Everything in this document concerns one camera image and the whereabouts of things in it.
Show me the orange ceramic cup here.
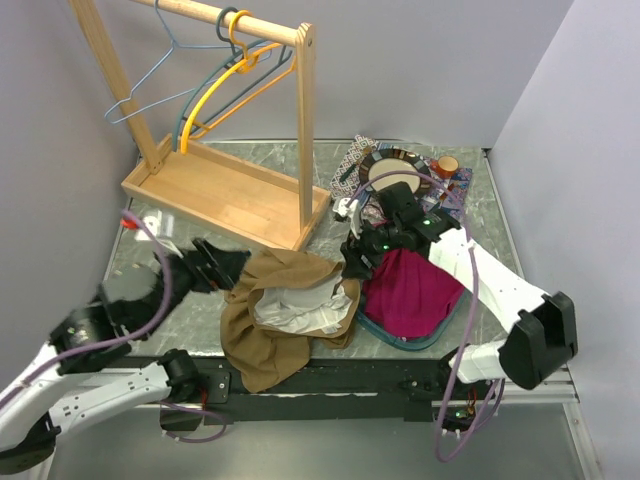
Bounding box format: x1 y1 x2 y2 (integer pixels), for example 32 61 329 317
431 155 460 179

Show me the dark green pen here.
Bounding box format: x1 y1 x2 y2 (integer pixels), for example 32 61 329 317
340 163 357 182

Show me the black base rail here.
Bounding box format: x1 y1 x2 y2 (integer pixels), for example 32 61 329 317
183 358 450 424

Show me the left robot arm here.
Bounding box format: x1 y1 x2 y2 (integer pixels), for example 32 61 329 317
1 238 251 475

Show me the light blue wire hanger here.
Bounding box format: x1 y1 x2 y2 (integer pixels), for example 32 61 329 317
105 0 236 128

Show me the teal plastic hanger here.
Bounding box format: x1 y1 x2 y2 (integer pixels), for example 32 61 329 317
172 6 296 150

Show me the magenta garment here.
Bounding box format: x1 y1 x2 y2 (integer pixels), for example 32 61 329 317
362 249 466 339

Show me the wooden clothes rack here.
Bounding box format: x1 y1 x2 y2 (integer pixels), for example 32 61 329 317
71 1 330 250

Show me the patterned placemat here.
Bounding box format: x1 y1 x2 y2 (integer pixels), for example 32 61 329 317
329 134 473 220

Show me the brown rimmed ceramic plate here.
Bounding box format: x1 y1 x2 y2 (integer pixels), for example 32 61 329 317
358 147 431 198

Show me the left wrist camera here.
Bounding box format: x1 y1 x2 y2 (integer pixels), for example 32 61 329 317
121 210 177 252

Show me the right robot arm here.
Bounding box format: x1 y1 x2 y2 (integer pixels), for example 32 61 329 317
334 182 578 399

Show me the yellow plastic hanger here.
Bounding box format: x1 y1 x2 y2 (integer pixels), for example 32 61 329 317
180 9 297 154

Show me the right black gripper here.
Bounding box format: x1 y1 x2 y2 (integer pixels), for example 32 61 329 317
340 213 402 282

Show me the teal plastic basket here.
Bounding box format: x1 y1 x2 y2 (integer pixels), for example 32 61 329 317
355 291 471 352

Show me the tan skirt with white lining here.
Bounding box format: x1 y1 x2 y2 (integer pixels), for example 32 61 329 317
220 249 361 393

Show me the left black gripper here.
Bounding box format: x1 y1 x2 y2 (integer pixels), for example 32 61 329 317
138 234 251 337

